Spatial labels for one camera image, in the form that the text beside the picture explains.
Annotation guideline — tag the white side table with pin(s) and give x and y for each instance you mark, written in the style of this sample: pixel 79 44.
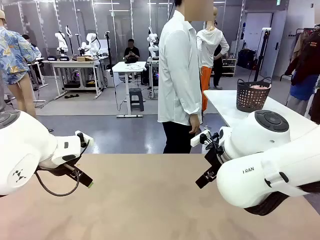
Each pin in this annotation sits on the white side table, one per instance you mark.
pixel 225 105

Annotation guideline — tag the seated person in black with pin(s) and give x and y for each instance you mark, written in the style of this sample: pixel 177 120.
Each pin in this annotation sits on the seated person in black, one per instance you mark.
pixel 131 52

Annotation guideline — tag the white low shelf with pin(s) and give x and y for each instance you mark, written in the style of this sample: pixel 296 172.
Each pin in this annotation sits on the white low shelf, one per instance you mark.
pixel 228 67

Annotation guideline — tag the person's right hand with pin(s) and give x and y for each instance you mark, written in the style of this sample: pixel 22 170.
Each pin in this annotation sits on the person's right hand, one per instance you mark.
pixel 194 123

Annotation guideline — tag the grey door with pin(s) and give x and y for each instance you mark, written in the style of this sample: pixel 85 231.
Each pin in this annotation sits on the grey door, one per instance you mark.
pixel 278 50

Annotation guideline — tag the black printed cap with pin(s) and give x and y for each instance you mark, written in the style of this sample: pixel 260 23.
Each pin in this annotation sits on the black printed cap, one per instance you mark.
pixel 64 58
pixel 52 58

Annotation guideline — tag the black light stand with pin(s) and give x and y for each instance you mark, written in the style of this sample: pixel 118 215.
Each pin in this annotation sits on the black light stand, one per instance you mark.
pixel 262 50

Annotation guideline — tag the black perforated laundry basket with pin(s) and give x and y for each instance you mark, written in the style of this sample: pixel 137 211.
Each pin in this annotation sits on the black perforated laundry basket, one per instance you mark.
pixel 250 100

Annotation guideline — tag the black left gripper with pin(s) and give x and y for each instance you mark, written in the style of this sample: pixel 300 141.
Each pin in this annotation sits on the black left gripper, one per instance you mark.
pixel 57 171

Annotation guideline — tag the grey plastic stool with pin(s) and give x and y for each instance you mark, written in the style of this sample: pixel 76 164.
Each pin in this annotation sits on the grey plastic stool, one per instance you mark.
pixel 136 100

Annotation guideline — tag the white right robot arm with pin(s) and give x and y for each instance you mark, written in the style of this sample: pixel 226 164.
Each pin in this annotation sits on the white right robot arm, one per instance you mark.
pixel 250 180

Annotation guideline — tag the pink terry towel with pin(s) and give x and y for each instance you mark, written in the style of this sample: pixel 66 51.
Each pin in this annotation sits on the pink terry towel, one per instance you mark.
pixel 260 87

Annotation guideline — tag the black camera tripod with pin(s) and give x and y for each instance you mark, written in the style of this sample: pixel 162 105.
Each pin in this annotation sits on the black camera tripod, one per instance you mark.
pixel 108 50

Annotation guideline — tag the flat cardboard box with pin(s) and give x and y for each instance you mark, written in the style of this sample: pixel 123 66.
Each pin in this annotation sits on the flat cardboard box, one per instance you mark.
pixel 85 58

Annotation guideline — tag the long white lab desk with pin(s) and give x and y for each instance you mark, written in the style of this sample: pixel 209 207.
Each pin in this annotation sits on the long white lab desk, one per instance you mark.
pixel 75 63

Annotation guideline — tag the dark hanging jacket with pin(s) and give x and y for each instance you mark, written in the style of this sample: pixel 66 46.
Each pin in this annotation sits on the dark hanging jacket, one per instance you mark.
pixel 307 57

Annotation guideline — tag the mannequin in white hoodie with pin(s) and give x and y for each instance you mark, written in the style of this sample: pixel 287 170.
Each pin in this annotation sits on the mannequin in white hoodie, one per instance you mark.
pixel 210 45

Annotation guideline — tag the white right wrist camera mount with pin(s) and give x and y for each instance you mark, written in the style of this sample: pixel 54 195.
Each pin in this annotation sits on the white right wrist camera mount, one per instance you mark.
pixel 197 140

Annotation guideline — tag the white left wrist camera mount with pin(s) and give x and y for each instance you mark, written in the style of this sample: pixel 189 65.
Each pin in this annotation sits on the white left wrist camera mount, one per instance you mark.
pixel 87 139

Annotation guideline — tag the beige hanging coat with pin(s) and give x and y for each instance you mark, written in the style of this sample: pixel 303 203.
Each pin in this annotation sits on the beige hanging coat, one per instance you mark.
pixel 298 47

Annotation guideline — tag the black suitcase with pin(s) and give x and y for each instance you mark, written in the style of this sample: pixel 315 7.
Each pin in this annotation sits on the black suitcase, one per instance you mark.
pixel 246 60

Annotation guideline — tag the blue hanging garment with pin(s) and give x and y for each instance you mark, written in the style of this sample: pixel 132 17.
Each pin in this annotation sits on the blue hanging garment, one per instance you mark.
pixel 302 90

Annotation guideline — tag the person's right forearm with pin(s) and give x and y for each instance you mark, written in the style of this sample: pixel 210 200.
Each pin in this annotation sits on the person's right forearm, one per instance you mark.
pixel 191 107

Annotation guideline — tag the standing person in black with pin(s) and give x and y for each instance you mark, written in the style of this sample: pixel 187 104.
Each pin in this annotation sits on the standing person in black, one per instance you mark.
pixel 218 71

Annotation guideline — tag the white standing desk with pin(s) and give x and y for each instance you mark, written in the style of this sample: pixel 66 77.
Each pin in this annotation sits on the white standing desk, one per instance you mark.
pixel 127 67

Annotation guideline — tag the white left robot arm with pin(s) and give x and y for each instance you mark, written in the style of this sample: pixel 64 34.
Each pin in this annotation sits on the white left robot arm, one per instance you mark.
pixel 25 150

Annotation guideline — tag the grey hanging skirt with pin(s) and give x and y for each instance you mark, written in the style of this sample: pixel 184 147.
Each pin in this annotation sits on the grey hanging skirt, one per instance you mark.
pixel 297 105

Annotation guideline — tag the mannequin in floral shirt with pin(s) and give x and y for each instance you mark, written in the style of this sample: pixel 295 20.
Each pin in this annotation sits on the mannequin in floral shirt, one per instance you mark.
pixel 12 50

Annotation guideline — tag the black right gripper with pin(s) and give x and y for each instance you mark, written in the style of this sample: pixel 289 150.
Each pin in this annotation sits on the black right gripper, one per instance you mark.
pixel 214 160

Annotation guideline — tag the white lab robot arm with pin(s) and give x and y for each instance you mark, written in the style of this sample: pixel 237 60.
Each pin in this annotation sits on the white lab robot arm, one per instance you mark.
pixel 91 42
pixel 60 42
pixel 152 40

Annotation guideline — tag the person in white shirt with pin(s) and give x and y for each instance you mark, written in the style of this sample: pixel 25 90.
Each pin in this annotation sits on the person in white shirt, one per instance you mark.
pixel 175 75

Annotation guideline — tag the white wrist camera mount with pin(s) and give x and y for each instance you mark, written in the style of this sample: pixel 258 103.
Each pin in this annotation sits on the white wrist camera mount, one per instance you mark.
pixel 197 140
pixel 87 139

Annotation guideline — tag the narrow white robot desk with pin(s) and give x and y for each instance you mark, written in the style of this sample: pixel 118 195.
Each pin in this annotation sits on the narrow white robot desk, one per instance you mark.
pixel 153 61

